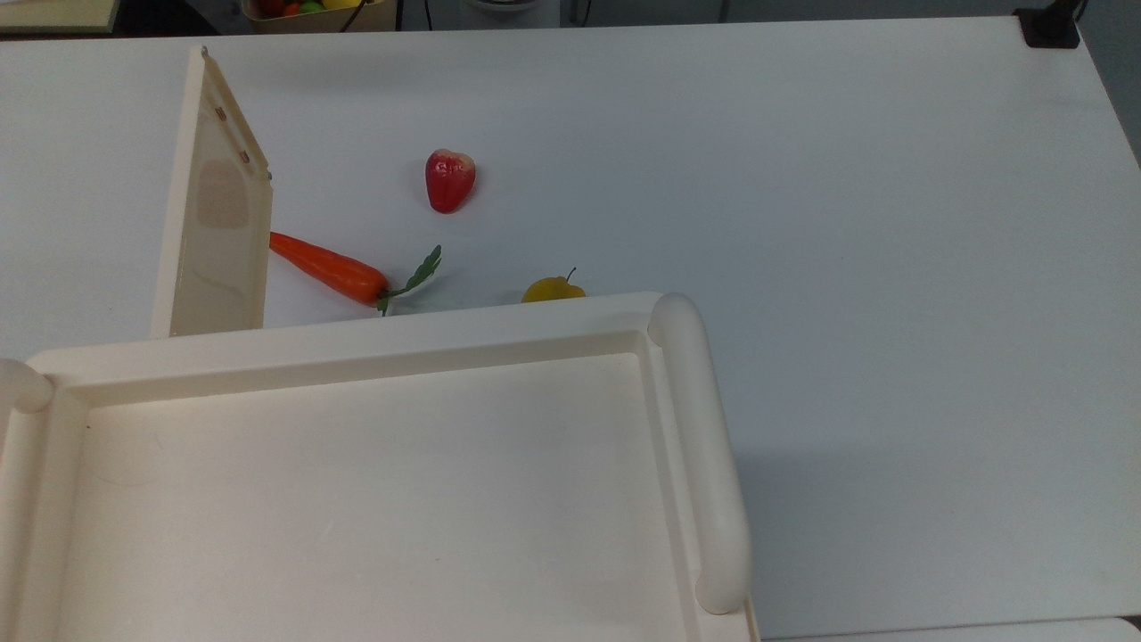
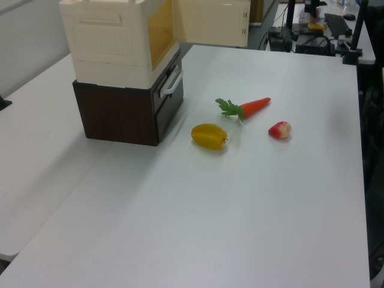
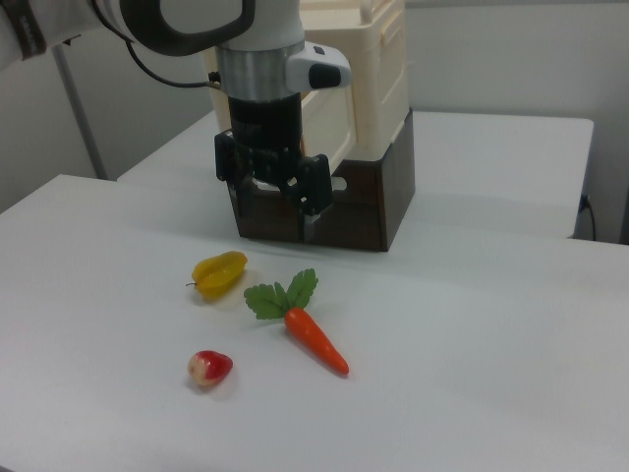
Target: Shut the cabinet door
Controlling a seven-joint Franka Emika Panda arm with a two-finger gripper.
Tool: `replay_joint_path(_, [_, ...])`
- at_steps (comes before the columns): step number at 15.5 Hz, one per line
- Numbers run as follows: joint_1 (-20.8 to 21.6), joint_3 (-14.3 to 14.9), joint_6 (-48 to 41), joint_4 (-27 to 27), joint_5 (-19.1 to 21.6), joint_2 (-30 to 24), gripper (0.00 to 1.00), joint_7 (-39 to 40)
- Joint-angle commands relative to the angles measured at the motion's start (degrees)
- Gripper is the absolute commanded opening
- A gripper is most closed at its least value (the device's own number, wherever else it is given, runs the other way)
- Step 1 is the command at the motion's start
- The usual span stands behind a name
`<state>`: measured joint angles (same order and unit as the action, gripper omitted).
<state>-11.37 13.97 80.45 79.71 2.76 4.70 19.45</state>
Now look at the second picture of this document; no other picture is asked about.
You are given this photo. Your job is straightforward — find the black keyboard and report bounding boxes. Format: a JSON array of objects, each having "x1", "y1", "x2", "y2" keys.
[{"x1": 323, "y1": 13, "x2": 352, "y2": 39}]

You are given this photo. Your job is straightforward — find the cream cabinet door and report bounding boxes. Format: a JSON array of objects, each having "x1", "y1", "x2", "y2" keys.
[{"x1": 172, "y1": 0, "x2": 251, "y2": 48}]

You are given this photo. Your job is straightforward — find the cream plastic cabinet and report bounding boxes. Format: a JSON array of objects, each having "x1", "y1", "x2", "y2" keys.
[{"x1": 58, "y1": 0, "x2": 181, "y2": 90}]

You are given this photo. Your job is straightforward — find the red and white toy fruit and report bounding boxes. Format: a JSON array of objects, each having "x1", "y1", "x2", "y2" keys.
[{"x1": 268, "y1": 121, "x2": 293, "y2": 140}]

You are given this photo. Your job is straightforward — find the yellow toy starfruit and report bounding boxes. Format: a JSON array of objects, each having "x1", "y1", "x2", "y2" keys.
[{"x1": 191, "y1": 123, "x2": 229, "y2": 151}]

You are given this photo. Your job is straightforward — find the black pole with clamp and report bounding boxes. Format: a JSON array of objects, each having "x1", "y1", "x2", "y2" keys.
[{"x1": 342, "y1": 0, "x2": 369, "y2": 65}]

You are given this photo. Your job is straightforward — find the dark brown drawer unit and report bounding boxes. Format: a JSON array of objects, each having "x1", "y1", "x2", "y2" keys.
[{"x1": 72, "y1": 47, "x2": 185, "y2": 147}]

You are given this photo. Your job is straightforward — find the orange toy carrot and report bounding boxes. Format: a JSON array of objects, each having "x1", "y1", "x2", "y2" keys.
[{"x1": 215, "y1": 97, "x2": 272, "y2": 123}]

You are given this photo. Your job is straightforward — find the black camera stand pole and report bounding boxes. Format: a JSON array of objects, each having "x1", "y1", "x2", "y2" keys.
[{"x1": 285, "y1": 0, "x2": 297, "y2": 31}]

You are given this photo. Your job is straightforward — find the white drawer handle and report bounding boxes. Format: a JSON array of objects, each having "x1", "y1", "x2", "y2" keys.
[{"x1": 158, "y1": 69, "x2": 184, "y2": 98}]

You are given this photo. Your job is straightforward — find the black electronics box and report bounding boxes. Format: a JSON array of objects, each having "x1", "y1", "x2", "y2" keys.
[{"x1": 268, "y1": 26, "x2": 293, "y2": 53}]

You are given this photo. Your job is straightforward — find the black flat device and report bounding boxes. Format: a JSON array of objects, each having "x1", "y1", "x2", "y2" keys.
[{"x1": 295, "y1": 35, "x2": 336, "y2": 56}]

